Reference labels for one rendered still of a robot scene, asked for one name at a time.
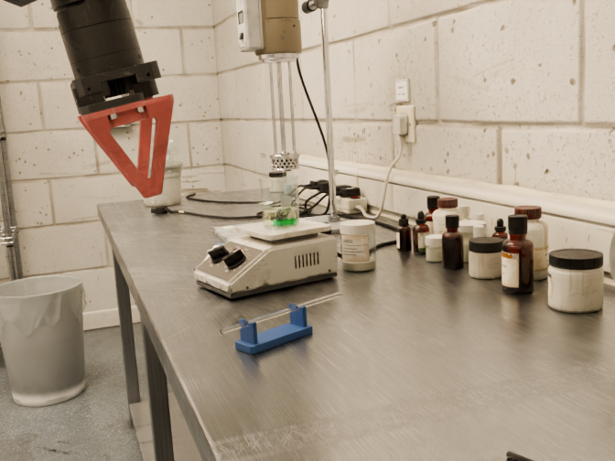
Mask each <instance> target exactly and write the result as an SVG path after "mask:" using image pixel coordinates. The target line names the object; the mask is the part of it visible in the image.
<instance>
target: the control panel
mask: <svg viewBox="0 0 615 461"><path fill-rule="evenodd" d="M223 246H224V247H225V249H226V250H228V251H229V252H230V253H231V252H232V250H233V249H239V248H241V249H242V251H243V253H244V255H245V257H246V259H245V261H244V262H243V263H242V264H241V265H240V266H238V267H236V268H234V269H229V268H228V267H227V265H226V264H225V262H224V261H221V262H219V263H212V261H211V257H209V258H208V259H207V260H206V261H204V262H203V263H202V264H201V265H199V266H198V267H197V270H200V271H203V272H204V273H208V274H211V275H213V276H216V277H218V278H221V279H223V280H225V281H228V282H229V281H230V280H231V279H232V278H233V277H234V276H235V275H236V274H237V273H238V272H240V271H241V270H242V269H243V268H244V267H245V266H246V265H247V264H249V263H250V262H251V261H252V260H253V259H255V258H256V257H257V256H258V255H259V254H260V253H261V252H263V251H262V250H259V249H255V248H253V247H249V246H246V245H242V244H240V243H236V242H233V241H227V242H226V243H225V244H224V245H223ZM230 253H229V254H230Z"/></svg>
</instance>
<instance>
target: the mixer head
mask: <svg viewBox="0 0 615 461"><path fill-rule="evenodd" d="M236 11H237V25H238V38H239V49H240V51H241V52H254V53H255V56H258V60H261V61H262V63H263V64H269V62H272V64H276V63H277V62H281V63H287V62H288V61H291V62H296V61H297V59H299V54H301V53H302V42H301V25H300V20H299V13H298V0H236Z"/></svg>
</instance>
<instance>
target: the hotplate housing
mask: <svg viewBox="0 0 615 461"><path fill-rule="evenodd" d="M229 241H233V242H236V243H240V244H242V245H246V246H249V247H253V248H255V249H259V250H262V251H263V252H261V253H260V254H259V255H258V256H257V257H256V258H255V259H253V260H252V261H251V262H250V263H249V264H247V265H246V266H245V267H244V268H243V269H242V270H241V271H240V272H238V273H237V274H236V275H235V276H234V277H233V278H232V279H231V280H230V281H229V282H228V281H225V280H223V279H221V278H218V277H216V276H213V275H211V274H208V273H204V272H203V271H200V270H197V267H196V270H195V272H194V278H195V279H197V280H196V282H197V284H198V285H200V286H203V287H205V288H207V289H210V290H211V291H213V292H216V293H218V294H220V295H224V296H226V297H229V298H231V299H233V298H238V297H242V296H246V295H253V294H258V293H262V292H266V291H271V290H275V289H279V288H284V287H288V286H292V285H297V284H304V283H309V282H313V281H317V280H323V279H327V278H330V277H335V276H337V272H336V271H338V253H337V238H334V236H332V235H328V234H324V233H313V234H308V235H302V236H296V237H292V238H286V239H281V240H275V241H268V240H264V239H260V238H256V237H254V236H250V235H244V236H239V237H234V238H233V239H230V240H229Z"/></svg>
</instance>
